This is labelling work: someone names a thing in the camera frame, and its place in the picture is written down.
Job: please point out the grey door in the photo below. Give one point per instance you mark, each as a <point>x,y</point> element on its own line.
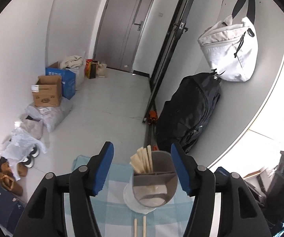
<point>122,29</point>

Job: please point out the beige bag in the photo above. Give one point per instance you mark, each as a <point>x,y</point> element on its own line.
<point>102,69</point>

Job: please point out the white shoulder bag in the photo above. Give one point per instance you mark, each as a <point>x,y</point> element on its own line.
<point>230,51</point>

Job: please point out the white plastic bags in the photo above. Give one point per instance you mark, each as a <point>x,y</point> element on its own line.
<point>53,114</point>

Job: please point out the orange black tool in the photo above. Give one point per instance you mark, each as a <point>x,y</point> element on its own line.
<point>153,116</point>

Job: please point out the brown slipper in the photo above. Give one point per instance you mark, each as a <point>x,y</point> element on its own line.
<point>22,169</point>

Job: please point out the brown sandal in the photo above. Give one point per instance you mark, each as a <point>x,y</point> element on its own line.
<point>10,184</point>

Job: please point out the blue shoe box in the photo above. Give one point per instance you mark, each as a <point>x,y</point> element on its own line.
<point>1,202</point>

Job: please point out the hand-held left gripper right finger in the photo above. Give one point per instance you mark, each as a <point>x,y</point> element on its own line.
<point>181,171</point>

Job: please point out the dark wooden cabinet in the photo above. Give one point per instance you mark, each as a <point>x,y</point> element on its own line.
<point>283,182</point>

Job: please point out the orange paper bag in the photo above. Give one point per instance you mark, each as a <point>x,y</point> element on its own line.
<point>90,69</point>

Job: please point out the grey divided utensil holder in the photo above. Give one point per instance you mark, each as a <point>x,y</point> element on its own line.
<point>154,180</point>

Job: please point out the white plastic bag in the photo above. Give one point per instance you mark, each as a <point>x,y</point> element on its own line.
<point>21,144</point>

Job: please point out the black door frame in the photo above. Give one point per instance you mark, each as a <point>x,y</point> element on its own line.
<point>174,29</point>

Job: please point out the wooden chopstick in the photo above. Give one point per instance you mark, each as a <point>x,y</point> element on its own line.
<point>144,227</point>
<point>135,228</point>

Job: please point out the grey bag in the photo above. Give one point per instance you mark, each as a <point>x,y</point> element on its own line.
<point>32,128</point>

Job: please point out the blue white checkered tablecloth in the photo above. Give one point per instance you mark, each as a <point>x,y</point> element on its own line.
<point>117,217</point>

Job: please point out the beige cloth pile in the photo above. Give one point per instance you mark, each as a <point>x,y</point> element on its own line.
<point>71,61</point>

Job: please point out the white sneaker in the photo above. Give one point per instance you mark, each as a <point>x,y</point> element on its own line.
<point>35,151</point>
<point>27,161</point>

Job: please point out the black backpack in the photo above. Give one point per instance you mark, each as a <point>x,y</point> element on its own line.
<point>191,108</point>

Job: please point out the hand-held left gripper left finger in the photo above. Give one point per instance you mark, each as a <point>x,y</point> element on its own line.
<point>105,171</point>

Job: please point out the bundle of chopsticks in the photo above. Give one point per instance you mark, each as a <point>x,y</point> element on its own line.
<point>142,160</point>

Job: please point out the blue cardboard box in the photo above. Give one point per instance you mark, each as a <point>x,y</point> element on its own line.
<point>68,81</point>

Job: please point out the brown cardboard box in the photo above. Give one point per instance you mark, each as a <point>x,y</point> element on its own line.
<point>47,91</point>

